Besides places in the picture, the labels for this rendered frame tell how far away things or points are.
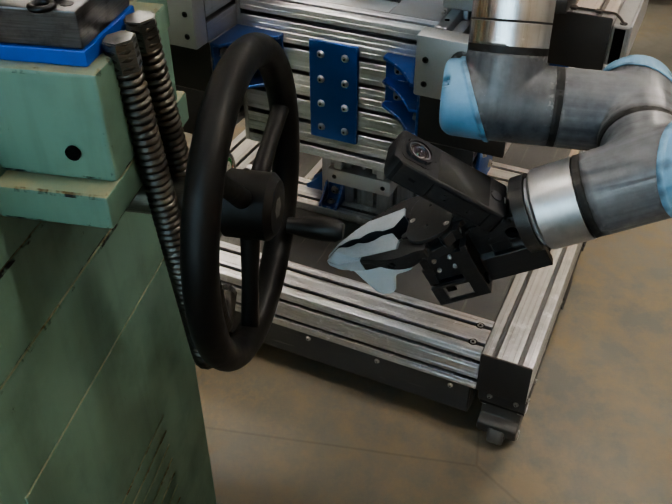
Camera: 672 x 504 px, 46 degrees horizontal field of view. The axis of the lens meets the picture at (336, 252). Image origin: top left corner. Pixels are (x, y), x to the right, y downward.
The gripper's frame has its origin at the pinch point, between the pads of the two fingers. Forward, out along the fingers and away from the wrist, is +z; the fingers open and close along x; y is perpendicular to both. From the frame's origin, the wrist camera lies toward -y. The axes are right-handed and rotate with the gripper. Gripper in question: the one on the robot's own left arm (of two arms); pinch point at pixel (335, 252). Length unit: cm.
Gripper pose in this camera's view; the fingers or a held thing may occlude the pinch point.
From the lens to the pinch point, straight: 79.3
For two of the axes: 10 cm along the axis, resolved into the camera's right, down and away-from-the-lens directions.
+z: -8.5, 2.6, 4.7
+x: 2.0, -6.5, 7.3
